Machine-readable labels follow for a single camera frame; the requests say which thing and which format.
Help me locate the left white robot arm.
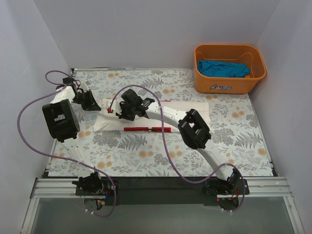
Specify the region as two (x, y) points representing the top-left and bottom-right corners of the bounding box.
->
(42, 77), (104, 195)

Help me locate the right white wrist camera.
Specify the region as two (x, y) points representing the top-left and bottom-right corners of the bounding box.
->
(107, 102), (122, 116)

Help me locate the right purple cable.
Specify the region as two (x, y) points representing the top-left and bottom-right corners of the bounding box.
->
(108, 85), (246, 213)

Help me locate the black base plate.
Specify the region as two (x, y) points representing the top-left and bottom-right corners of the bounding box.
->
(72, 176), (250, 210)

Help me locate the orange plastic basket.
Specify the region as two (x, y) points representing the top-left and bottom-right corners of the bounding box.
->
(193, 44), (267, 94)

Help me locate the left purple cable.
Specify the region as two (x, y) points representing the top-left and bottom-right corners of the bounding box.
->
(17, 70), (117, 218)

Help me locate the purple cable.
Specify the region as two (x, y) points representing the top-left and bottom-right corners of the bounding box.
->
(108, 85), (246, 213)
(17, 70), (117, 218)

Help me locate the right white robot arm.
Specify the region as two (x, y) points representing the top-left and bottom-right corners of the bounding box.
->
(116, 86), (247, 195)

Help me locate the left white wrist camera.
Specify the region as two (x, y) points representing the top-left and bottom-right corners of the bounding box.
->
(78, 82), (89, 94)

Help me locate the blue t shirt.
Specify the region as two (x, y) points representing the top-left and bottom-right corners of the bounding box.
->
(197, 60), (250, 78)

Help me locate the floral table mat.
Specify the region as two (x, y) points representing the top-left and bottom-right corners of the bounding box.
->
(48, 69), (273, 177)

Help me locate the aluminium frame rail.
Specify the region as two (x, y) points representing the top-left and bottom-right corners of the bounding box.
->
(21, 176), (304, 234)

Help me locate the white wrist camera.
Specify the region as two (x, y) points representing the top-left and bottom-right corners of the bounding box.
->
(107, 102), (122, 116)
(78, 82), (89, 94)

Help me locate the white t shirt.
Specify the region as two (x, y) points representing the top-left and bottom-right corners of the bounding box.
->
(94, 98), (210, 132)

